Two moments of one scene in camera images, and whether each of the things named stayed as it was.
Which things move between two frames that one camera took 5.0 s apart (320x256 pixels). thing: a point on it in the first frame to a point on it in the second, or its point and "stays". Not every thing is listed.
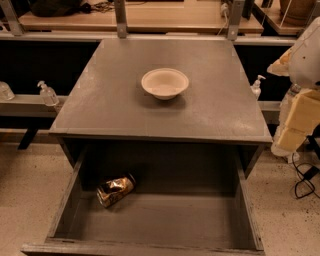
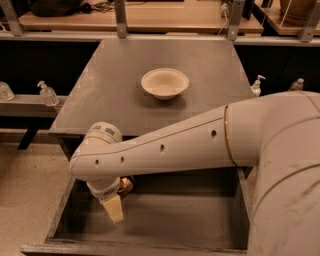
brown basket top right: x=296 y=14 stays
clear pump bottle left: x=48 y=94 stays
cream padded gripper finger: x=303 y=119 to x=113 y=203
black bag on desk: x=48 y=8 stays
